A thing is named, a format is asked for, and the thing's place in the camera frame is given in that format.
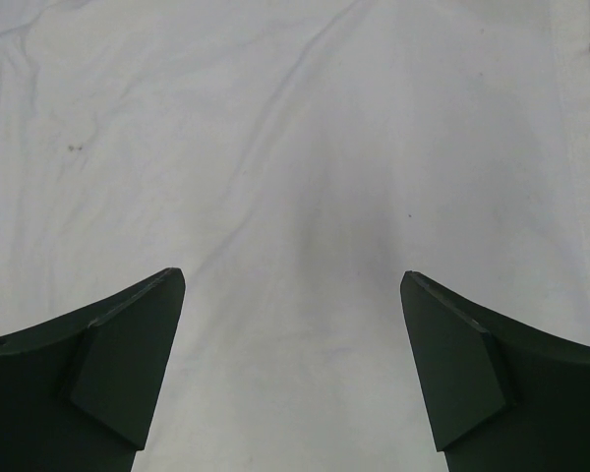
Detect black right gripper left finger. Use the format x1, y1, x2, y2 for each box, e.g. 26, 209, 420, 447
0, 267, 185, 472

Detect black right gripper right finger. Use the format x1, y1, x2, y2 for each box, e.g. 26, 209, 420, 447
400, 271, 590, 472

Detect white t shirt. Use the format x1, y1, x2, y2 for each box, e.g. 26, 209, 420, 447
0, 1, 590, 471

